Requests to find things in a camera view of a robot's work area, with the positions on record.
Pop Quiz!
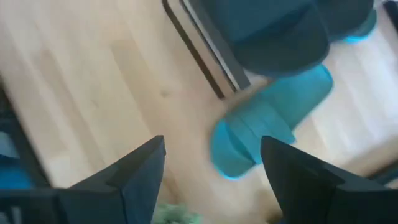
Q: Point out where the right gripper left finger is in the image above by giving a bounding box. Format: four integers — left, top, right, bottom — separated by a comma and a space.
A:
0, 134, 167, 224

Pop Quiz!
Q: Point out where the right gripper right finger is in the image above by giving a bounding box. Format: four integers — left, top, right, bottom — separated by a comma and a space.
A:
260, 135, 398, 224

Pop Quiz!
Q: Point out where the green slide sandal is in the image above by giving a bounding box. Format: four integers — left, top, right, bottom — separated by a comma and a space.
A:
210, 63, 335, 182

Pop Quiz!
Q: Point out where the black slide sandal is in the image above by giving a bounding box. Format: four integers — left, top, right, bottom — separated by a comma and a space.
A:
189, 0, 331, 79

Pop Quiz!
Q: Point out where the green potted plant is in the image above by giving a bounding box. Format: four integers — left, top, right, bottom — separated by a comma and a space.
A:
151, 201, 203, 224

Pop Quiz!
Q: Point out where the wooden shelf with black frame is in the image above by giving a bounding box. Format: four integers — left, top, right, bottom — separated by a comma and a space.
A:
160, 0, 251, 101

